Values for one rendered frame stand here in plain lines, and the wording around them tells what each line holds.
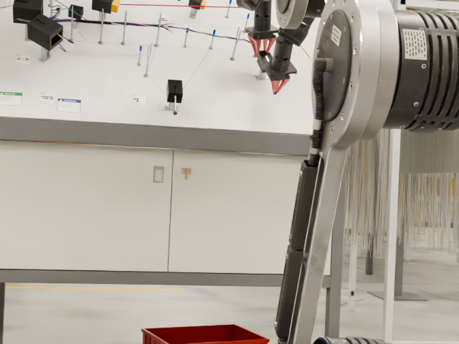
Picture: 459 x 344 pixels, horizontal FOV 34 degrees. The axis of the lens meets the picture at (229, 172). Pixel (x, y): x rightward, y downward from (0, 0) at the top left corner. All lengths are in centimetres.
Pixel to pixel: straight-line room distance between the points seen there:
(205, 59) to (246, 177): 46
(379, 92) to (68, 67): 162
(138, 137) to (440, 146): 148
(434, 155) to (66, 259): 173
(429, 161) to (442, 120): 230
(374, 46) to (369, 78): 4
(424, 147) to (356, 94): 247
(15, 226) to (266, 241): 80
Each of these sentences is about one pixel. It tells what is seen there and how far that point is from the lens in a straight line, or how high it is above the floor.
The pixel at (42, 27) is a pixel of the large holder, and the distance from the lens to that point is 245.
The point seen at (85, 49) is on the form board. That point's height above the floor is 113.
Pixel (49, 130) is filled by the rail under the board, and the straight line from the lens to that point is 235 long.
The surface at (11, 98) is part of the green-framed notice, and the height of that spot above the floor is 93.
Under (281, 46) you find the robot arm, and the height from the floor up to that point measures 114.
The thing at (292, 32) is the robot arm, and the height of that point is 117.
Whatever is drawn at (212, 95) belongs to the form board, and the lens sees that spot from 250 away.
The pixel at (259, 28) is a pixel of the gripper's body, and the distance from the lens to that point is 254.
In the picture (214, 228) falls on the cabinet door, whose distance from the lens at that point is 243.
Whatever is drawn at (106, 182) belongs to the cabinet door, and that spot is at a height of 68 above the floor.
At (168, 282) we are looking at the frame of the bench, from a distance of 243.
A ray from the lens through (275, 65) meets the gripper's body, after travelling 244.
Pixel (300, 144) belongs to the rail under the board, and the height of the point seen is 83.
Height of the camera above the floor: 70
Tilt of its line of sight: 1 degrees up
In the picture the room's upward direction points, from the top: 3 degrees clockwise
